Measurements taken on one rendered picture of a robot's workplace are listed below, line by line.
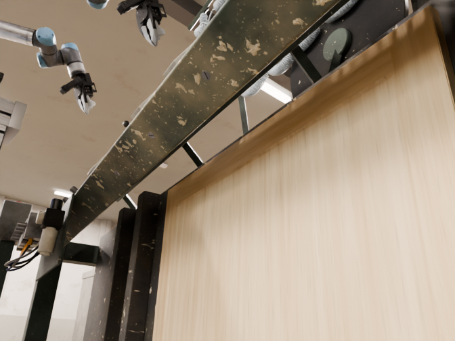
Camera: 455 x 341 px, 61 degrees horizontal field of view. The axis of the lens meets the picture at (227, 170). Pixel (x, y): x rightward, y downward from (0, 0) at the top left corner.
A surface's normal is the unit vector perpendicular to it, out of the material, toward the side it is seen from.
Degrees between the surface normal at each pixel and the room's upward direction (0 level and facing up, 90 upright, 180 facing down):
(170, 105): 150
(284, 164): 90
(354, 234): 90
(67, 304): 90
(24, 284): 90
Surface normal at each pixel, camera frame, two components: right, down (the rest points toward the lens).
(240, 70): -0.46, 0.66
